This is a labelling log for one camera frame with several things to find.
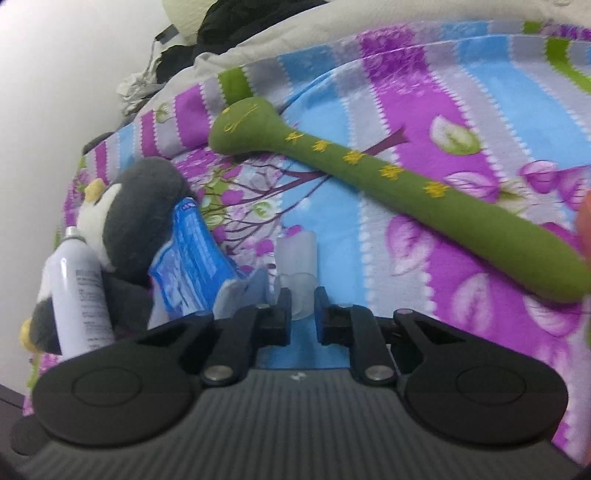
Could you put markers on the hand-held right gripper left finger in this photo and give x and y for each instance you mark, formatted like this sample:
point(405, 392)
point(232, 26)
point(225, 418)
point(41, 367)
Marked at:
point(282, 318)

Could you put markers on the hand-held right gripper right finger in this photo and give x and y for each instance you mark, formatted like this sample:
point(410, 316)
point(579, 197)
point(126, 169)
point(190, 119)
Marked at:
point(322, 318)

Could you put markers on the clear plastic cap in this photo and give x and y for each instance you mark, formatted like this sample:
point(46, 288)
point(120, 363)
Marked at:
point(295, 258)

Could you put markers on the orange cardboard box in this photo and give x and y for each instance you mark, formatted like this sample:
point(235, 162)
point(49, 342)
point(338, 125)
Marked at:
point(586, 221)

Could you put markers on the blue tissue packet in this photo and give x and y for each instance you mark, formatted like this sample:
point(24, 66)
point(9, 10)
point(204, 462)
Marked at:
point(194, 258)

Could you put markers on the green plush stick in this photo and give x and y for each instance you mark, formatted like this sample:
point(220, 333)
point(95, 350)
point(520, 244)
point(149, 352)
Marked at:
point(369, 166)

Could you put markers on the grey white penguin plush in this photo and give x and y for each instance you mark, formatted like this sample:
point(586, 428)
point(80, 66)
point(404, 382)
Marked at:
point(138, 203)

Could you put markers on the white spray can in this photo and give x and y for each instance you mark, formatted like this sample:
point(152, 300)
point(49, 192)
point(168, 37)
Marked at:
point(76, 295)

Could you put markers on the grey cloth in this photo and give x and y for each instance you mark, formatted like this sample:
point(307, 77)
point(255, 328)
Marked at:
point(97, 143)

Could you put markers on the striped floral bedsheet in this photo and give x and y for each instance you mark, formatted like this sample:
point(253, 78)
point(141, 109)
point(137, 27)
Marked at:
point(461, 83)

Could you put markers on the white crumpled cloth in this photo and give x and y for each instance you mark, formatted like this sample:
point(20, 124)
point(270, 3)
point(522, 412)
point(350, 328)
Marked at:
point(134, 85)

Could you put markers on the black bag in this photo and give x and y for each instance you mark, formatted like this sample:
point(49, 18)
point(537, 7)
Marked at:
point(175, 60)

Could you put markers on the grey duvet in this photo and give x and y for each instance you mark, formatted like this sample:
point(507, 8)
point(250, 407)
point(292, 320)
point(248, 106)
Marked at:
point(323, 27)

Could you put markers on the black jacket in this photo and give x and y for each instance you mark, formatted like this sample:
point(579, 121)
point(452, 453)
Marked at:
point(240, 18)

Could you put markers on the cream quilted headboard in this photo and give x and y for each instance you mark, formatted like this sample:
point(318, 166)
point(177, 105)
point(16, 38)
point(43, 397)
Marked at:
point(189, 18)

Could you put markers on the grey wall socket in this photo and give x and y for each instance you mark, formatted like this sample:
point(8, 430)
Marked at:
point(166, 34)

